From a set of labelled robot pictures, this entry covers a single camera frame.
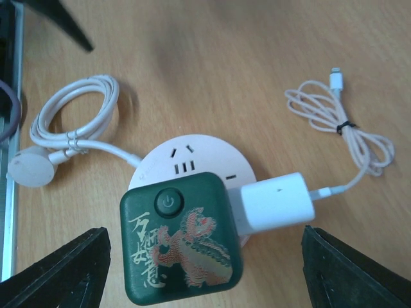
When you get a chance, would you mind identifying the pink usb cable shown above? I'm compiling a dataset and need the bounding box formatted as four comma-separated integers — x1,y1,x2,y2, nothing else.
284,65,395,201

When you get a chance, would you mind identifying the green cube socket adapter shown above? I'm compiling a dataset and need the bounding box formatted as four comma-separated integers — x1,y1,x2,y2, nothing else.
119,172,243,306

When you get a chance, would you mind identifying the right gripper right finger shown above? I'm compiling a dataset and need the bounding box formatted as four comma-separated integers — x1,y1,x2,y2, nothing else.
301,225,410,308

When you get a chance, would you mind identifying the aluminium front rail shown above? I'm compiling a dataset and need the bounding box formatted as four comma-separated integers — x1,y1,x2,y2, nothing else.
1,1,24,281

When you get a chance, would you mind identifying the round pink power strip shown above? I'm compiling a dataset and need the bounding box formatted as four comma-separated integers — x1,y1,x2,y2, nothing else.
127,133,258,248

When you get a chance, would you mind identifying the white usb charger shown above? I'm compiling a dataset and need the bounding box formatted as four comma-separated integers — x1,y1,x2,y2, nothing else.
228,173,315,236

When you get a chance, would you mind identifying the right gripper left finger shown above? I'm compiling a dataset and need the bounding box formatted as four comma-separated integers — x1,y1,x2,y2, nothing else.
1,227,111,307

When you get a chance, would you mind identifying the pink power strip cable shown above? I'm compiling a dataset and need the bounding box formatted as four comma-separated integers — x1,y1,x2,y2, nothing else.
7,74,145,187

